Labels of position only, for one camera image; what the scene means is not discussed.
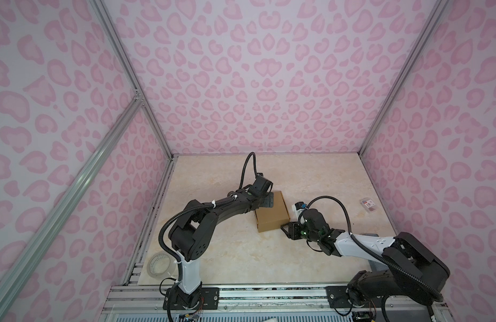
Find brown cardboard box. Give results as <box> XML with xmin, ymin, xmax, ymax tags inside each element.
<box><xmin>255</xmin><ymin>191</ymin><xmax>290</xmax><ymax>233</ymax></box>

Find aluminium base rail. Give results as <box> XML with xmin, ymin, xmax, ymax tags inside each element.
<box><xmin>99</xmin><ymin>280</ymin><xmax>453</xmax><ymax>321</ymax></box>

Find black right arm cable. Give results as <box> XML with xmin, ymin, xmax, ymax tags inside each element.
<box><xmin>306</xmin><ymin>195</ymin><xmax>444</xmax><ymax>303</ymax></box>

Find small pink card packet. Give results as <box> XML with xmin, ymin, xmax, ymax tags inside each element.
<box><xmin>361</xmin><ymin>198</ymin><xmax>377</xmax><ymax>213</ymax></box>

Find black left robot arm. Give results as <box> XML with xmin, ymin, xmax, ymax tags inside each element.
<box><xmin>158</xmin><ymin>174</ymin><xmax>273</xmax><ymax>309</ymax></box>

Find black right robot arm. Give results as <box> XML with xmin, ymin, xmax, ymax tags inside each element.
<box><xmin>281</xmin><ymin>208</ymin><xmax>450</xmax><ymax>307</ymax></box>

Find aluminium diagonal frame strut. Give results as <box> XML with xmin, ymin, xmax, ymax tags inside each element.
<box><xmin>0</xmin><ymin>97</ymin><xmax>143</xmax><ymax>321</ymax></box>

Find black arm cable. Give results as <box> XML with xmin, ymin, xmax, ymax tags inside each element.
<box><xmin>306</xmin><ymin>195</ymin><xmax>444</xmax><ymax>303</ymax></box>
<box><xmin>238</xmin><ymin>152</ymin><xmax>260</xmax><ymax>191</ymax></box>

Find clear tape roll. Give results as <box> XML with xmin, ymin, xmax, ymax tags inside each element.
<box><xmin>147</xmin><ymin>252</ymin><xmax>176</xmax><ymax>280</ymax></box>

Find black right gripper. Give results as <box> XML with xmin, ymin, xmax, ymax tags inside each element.
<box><xmin>278</xmin><ymin>221</ymin><xmax>320</xmax><ymax>243</ymax></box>

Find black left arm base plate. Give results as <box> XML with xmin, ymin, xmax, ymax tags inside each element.
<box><xmin>163</xmin><ymin>287</ymin><xmax>220</xmax><ymax>310</ymax></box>

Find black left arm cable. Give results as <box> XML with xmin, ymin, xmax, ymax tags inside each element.
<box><xmin>238</xmin><ymin>152</ymin><xmax>260</xmax><ymax>191</ymax></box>

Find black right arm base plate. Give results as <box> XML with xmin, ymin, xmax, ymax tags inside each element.
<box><xmin>325</xmin><ymin>285</ymin><xmax>353</xmax><ymax>311</ymax></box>

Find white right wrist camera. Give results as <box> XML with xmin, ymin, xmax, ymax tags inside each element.
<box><xmin>292</xmin><ymin>201</ymin><xmax>307</xmax><ymax>217</ymax></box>

